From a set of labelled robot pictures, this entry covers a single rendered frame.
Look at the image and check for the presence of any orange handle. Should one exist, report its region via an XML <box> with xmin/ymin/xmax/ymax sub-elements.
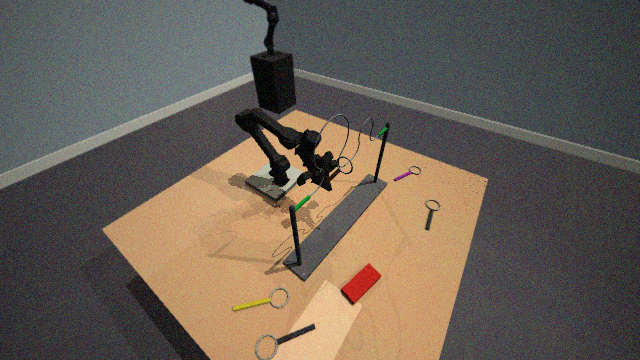
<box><xmin>325</xmin><ymin>156</ymin><xmax>353</xmax><ymax>184</ymax></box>

